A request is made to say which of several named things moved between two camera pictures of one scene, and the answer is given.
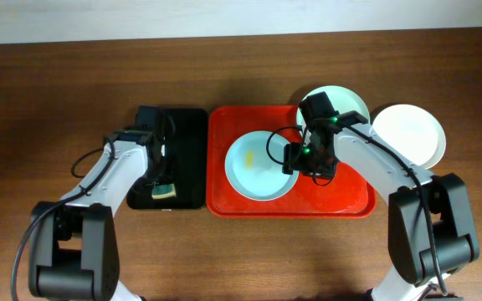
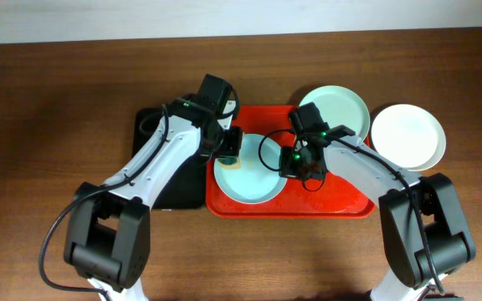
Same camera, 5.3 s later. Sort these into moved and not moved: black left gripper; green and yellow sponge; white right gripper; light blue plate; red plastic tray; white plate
Moved: light blue plate; black left gripper; green and yellow sponge
Not moved: white right gripper; white plate; red plastic tray
